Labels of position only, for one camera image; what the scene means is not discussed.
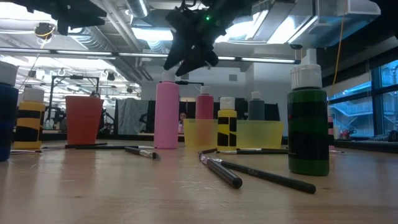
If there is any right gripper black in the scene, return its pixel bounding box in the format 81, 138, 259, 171
163, 0, 237, 77

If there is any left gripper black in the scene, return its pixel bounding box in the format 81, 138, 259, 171
14, 0, 108, 27

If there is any large rose paint bottle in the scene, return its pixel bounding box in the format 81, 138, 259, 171
195, 86, 215, 147

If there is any large light pink paint bottle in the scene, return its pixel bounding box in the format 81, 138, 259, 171
153, 70, 180, 149

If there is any small bright yellow paint bottle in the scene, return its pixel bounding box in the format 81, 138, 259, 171
216, 96, 238, 152

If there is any large gray paint bottle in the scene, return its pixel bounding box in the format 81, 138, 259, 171
248, 91, 266, 121

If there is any small ochre paint bottle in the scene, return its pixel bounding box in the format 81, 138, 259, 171
12, 88, 46, 150

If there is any small dark blue paint bottle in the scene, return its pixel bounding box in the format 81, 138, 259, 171
0, 61, 19, 162

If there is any small green paint bottle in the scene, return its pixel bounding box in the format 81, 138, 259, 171
287, 64, 330, 177

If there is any gray cloth partition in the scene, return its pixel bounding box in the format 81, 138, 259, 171
114, 98, 150, 135

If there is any long ceiling light bar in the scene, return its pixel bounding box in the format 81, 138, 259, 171
0, 47, 302, 65

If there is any orange plastic cup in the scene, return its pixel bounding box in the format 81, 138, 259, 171
65, 95, 105, 146

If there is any yellow translucent plastic bin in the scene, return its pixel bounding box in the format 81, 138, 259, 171
182, 118, 285, 149

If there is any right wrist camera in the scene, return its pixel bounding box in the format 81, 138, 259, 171
203, 50, 220, 67

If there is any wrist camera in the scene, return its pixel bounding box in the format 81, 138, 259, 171
57, 18, 71, 36
203, 50, 220, 67

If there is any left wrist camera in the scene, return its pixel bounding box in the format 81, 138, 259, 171
57, 18, 71, 36

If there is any black and yellow cable reel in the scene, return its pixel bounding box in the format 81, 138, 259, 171
33, 22, 56, 40

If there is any round silver ventilation duct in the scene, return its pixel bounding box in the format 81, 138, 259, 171
126, 0, 150, 19

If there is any large rectangular silver duct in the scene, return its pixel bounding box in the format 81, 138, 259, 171
248, 0, 382, 47

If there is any hanging yellow cord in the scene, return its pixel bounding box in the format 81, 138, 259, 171
329, 0, 348, 97

